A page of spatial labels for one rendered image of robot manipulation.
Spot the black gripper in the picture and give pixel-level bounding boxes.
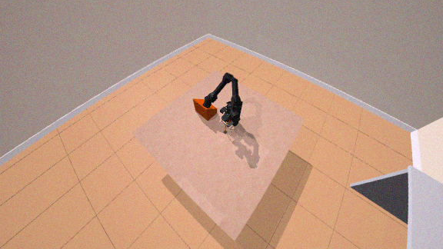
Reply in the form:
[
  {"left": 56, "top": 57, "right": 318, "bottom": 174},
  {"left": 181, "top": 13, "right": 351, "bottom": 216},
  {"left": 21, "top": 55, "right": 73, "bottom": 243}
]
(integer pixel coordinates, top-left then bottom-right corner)
[{"left": 220, "top": 107, "right": 240, "bottom": 124}]

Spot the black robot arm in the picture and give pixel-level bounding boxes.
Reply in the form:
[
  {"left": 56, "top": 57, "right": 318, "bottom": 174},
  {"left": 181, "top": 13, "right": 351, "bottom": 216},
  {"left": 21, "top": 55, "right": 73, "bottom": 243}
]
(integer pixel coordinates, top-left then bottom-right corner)
[{"left": 203, "top": 72, "right": 241, "bottom": 122}]

